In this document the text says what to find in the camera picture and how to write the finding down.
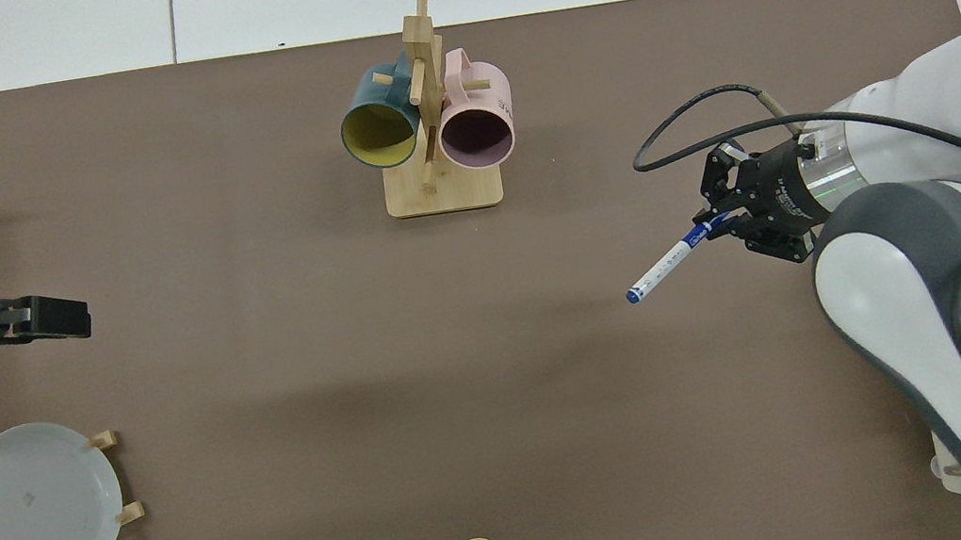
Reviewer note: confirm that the blue and white marker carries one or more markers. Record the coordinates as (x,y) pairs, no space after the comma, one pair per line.
(666,266)

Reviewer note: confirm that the grey plate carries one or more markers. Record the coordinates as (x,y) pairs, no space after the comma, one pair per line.
(40,507)

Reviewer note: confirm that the wooden plate rack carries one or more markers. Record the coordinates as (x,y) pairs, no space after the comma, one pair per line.
(130,514)

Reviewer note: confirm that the pink mug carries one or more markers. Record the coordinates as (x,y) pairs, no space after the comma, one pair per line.
(475,139)

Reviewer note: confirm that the wooden cup stand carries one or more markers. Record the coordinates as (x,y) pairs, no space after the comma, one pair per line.
(442,188)

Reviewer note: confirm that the brown table cloth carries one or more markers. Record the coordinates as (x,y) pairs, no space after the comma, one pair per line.
(363,373)

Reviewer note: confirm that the dark teal mug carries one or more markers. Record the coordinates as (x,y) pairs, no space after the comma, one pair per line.
(376,133)

